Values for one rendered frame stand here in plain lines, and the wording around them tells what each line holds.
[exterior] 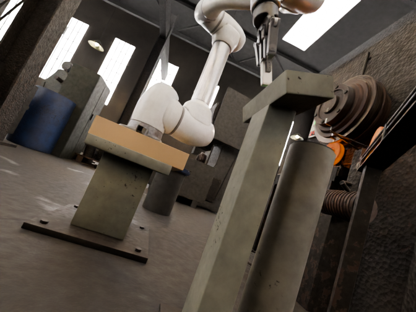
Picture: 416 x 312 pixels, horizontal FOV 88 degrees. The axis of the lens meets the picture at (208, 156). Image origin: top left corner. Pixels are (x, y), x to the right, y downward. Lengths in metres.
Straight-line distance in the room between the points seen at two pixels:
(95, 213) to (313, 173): 0.76
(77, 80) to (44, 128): 0.95
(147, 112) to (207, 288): 0.70
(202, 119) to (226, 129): 2.96
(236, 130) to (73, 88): 2.82
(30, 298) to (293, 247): 0.54
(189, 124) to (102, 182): 0.44
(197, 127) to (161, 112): 0.18
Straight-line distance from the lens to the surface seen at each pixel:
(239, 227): 0.47
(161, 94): 0.98
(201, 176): 3.58
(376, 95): 1.53
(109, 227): 0.93
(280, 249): 0.57
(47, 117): 3.90
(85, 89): 4.18
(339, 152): 1.50
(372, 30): 10.40
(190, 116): 1.02
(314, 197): 0.59
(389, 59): 1.92
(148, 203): 1.89
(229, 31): 1.33
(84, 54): 13.31
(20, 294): 0.60
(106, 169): 0.91
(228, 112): 4.08
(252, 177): 0.47
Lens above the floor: 0.30
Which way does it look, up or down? 9 degrees up
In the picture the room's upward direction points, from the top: 21 degrees clockwise
